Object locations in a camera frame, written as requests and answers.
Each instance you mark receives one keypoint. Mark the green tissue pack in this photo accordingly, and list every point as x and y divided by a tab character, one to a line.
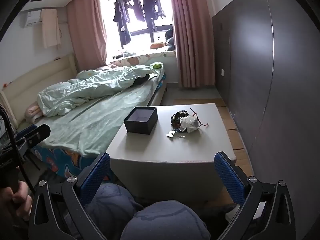
157	65

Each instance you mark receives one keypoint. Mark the long dark hanging garment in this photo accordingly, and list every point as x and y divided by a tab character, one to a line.
122	22

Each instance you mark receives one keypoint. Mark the dark gift box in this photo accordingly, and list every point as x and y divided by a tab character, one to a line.
140	126

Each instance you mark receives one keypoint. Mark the white low table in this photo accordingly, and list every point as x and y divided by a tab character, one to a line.
150	147

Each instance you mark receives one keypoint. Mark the printed window seat cushion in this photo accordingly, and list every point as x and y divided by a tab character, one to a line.
142	59

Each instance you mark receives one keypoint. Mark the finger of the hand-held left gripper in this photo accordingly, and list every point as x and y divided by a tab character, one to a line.
25	131
41	131

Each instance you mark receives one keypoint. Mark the light crumpled cloth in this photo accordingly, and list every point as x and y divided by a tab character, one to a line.
128	54

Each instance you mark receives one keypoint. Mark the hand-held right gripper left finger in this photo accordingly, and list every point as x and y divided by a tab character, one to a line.
96	177

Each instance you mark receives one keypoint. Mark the pink pillow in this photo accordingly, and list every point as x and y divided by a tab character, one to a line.
32	112

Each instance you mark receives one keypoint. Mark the person's left hand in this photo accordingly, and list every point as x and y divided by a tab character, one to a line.
21	200

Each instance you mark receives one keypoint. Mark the bed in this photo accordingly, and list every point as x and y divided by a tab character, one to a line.
100	120

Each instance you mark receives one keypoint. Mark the person's left leg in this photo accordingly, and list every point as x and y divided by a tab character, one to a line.
112	205

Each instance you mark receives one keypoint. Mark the light green quilt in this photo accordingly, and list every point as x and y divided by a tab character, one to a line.
87	90

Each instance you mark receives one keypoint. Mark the pink curtain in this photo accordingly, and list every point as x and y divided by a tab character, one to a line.
192	35
85	30

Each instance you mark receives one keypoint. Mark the white wall socket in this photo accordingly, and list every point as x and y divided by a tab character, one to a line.
222	72

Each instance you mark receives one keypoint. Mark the orange plush item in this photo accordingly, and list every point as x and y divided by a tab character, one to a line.
157	45

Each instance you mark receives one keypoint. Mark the printed blue fitted sheet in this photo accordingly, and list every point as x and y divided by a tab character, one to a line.
57	160

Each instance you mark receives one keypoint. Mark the person's knees in blue trousers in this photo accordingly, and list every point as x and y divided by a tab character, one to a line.
165	222

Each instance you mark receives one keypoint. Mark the light green bedsheet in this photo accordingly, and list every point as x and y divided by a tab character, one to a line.
100	122

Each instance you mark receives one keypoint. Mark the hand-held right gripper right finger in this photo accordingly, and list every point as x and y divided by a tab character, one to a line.
228	177

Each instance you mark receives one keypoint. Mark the white air conditioner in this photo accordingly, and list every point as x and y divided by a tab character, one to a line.
31	18

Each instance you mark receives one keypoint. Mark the black cloth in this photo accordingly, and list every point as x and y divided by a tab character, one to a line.
141	79

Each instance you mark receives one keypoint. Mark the cream padded headboard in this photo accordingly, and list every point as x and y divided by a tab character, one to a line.
37	75

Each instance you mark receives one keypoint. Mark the dark stacked cushions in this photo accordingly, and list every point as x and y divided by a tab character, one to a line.
170	40

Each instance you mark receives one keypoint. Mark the cream hanging towel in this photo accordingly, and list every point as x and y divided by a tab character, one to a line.
51	28

